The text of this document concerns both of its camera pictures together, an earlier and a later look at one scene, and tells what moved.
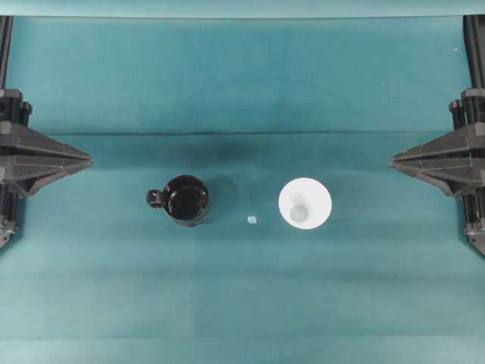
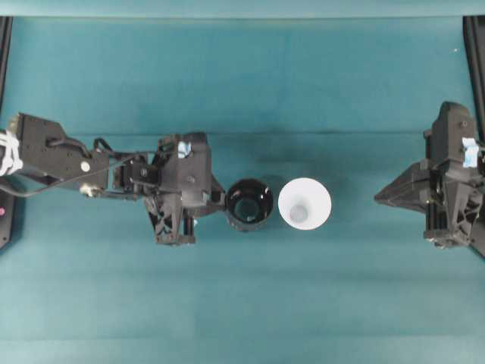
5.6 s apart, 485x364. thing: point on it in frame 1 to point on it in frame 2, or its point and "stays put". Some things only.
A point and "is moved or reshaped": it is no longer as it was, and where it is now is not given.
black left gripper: x=24 y=142 to x=186 y=185
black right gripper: x=457 y=145 to x=453 y=205
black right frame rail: x=474 y=33 stays put
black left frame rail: x=6 y=23 stays put
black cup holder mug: x=184 y=198 is moved or reshaped
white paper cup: x=305 y=203 stays put
